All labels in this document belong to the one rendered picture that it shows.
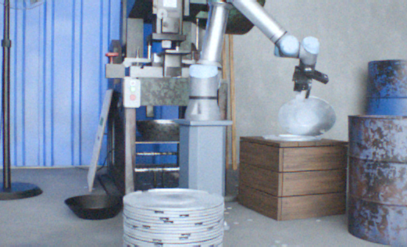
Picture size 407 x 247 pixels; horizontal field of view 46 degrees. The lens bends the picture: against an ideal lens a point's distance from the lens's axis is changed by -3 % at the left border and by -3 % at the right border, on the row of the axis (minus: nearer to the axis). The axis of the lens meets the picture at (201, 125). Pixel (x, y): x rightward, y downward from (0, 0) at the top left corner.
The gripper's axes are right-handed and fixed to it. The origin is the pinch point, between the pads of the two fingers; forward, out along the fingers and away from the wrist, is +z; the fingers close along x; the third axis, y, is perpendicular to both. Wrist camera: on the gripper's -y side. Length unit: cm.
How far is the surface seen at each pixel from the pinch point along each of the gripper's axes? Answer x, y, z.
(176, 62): -31, 64, 4
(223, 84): -19.5, 38.9, 9.8
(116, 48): -62, 103, 20
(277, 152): 30.3, 15.1, 2.8
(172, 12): -57, 67, -9
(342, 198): 37, -18, 28
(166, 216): 101, 55, -56
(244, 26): -57, 27, 0
